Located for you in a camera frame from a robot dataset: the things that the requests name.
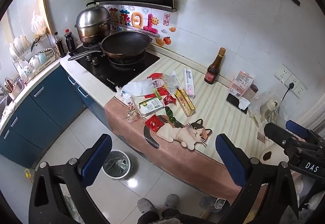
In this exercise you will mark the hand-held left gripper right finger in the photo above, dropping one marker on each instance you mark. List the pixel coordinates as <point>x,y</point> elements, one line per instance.
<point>229,160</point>

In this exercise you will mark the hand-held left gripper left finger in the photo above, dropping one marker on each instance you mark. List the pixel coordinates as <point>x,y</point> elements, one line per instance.
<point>98,158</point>

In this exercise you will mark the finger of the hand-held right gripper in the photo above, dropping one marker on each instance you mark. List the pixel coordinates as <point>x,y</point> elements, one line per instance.
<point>296,128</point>
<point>275,132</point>

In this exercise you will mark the white round waste bin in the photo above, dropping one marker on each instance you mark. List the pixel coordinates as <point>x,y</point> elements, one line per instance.
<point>111,175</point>

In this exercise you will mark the large red foil wrapper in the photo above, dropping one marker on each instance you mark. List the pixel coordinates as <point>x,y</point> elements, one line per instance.
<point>153,123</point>

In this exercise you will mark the white green carton box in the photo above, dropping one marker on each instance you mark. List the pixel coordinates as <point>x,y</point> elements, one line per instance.
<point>151,106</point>

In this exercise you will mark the small brown card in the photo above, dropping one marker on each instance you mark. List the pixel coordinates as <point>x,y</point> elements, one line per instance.
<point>261,136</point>

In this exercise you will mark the white paper roll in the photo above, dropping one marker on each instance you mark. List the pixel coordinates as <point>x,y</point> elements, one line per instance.
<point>275,155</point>

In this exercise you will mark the clear bag with white item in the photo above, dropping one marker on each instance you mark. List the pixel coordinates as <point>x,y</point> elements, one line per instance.
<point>265,108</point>

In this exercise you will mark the crumpled white tissue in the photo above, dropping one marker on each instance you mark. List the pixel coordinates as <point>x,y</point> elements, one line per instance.
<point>244,104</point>

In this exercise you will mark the blue grey slipper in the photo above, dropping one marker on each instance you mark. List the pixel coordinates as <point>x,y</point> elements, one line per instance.
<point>210,203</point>

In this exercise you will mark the black smartphone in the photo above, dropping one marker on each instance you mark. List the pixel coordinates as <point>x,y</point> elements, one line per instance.
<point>236,103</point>

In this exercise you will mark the small clear printed wrapper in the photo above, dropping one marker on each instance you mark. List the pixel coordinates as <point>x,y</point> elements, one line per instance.
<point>131,112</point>

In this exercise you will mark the cat print counter mat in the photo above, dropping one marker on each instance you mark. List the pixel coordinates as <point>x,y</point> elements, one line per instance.
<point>215,104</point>

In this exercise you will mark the pink white packet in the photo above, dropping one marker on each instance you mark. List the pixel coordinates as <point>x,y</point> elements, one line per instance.
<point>241,83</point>

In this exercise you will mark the grey fluffy slipper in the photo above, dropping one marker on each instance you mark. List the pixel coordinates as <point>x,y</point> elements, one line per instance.
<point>145,205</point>
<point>171,201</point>

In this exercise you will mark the yellow-capped cooking oil bottle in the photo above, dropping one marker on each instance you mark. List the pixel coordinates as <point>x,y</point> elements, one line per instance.
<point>28,175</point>

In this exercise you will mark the person's black fleece trousers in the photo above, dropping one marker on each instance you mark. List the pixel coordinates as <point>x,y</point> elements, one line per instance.
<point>185,219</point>

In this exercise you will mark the yellow patterned box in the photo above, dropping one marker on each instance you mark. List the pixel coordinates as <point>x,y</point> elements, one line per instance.
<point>185,102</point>

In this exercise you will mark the green candy wrapper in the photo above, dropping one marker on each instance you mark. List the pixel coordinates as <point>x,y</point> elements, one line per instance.
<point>170,115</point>

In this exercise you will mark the grey fleece cloth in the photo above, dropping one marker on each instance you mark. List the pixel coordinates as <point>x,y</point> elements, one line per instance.
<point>148,217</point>

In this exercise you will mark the white plastic bag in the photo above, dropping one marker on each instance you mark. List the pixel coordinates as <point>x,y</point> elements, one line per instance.
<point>139,88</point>

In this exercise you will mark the black gas stove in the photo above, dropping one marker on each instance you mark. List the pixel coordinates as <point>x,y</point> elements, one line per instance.
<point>106,72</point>

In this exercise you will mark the brown glass sauce bottle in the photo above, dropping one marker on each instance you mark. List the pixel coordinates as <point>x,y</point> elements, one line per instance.
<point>212,72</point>

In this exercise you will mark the pink white toothpaste box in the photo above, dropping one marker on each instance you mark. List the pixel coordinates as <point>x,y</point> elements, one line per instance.
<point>189,83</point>

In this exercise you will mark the green red wrapper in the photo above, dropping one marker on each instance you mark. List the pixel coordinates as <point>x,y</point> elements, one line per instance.
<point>160,93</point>

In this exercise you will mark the clear plastic blister pack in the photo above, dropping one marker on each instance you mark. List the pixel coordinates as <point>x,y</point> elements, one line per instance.
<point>172,81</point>

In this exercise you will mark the red white snack packet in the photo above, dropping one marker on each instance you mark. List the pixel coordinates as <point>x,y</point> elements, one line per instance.
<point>155,78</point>

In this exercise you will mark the chopstick holder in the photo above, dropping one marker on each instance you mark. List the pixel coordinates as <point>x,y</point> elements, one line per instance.
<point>14,89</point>

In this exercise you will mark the dotted white cup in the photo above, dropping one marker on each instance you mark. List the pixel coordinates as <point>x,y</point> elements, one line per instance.
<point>28,69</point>

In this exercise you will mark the light blue mug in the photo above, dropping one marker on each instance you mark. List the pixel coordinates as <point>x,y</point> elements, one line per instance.
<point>42,58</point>

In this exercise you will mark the metal dish rack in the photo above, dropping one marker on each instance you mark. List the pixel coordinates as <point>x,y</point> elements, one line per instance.
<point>48,55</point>

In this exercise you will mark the dark soy sauce bottle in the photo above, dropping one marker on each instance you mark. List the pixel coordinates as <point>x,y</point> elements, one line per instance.
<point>60,47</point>

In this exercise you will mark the black frying pan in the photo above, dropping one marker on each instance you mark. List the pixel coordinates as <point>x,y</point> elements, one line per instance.
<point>124,43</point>

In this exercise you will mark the red-capped dark sauce bottle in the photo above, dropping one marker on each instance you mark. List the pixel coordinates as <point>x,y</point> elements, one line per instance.
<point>69,42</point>

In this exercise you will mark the steel steamer pot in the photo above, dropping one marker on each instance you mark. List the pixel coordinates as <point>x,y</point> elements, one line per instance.
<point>92,20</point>

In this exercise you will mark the hanging clear plastic bag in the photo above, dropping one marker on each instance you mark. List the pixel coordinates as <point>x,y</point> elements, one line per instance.
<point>37,23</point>

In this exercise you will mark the wooden cutting board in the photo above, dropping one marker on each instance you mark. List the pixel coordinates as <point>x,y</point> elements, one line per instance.
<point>46,15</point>

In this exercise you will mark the white wall socket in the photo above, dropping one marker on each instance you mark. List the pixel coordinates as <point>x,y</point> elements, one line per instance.
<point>282,73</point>
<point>301,90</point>
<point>288,80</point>

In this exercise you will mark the colourful wall sticker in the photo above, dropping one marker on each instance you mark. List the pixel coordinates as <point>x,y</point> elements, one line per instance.
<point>142,19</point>

